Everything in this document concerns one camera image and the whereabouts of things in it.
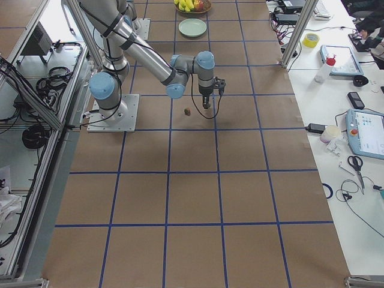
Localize black power adapter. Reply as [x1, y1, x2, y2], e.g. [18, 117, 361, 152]
[305, 123, 326, 134]

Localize white paper cup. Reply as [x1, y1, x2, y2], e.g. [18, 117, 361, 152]
[320, 125, 341, 143]

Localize blue teach pendant far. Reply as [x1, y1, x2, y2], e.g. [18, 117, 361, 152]
[319, 45, 364, 77]

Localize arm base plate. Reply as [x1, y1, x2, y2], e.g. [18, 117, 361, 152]
[87, 94, 140, 133]

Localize light green plate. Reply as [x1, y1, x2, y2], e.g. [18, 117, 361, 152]
[178, 19, 207, 38]

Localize blue teach pendant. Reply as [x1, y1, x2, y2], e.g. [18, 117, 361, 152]
[319, 45, 364, 77]
[346, 109, 383, 160]

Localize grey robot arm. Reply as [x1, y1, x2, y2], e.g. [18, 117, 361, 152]
[79, 1, 225, 109]

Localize brown wicker basket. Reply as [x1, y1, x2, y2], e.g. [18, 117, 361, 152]
[173, 0, 212, 14]

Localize black handled scissors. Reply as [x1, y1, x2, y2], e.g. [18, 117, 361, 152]
[347, 155, 365, 194]

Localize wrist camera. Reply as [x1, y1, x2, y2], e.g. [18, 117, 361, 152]
[214, 77, 226, 96]

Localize blue teach pendant near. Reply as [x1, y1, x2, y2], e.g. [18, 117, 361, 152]
[346, 109, 383, 160]

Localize yellow banana bunch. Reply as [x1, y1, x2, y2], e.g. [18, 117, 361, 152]
[173, 0, 194, 13]

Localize small black bowl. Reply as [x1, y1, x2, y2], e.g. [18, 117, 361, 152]
[353, 75, 369, 88]

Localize aluminium frame post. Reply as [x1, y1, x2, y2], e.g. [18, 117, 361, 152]
[281, 0, 318, 68]

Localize red capped clear bottle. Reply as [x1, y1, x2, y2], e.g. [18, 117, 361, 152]
[314, 55, 336, 83]

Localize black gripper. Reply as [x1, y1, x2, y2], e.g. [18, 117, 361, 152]
[199, 85, 214, 108]

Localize yellow tape roll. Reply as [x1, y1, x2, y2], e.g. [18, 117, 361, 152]
[302, 33, 320, 48]

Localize black phone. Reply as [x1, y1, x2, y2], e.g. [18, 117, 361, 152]
[347, 92, 365, 110]

